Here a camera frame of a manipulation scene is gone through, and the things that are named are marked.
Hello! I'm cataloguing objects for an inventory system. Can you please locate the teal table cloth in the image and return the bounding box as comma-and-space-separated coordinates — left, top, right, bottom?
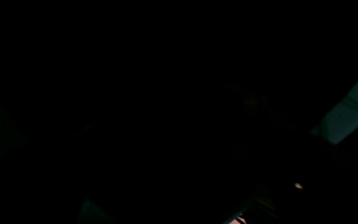
310, 81, 358, 145

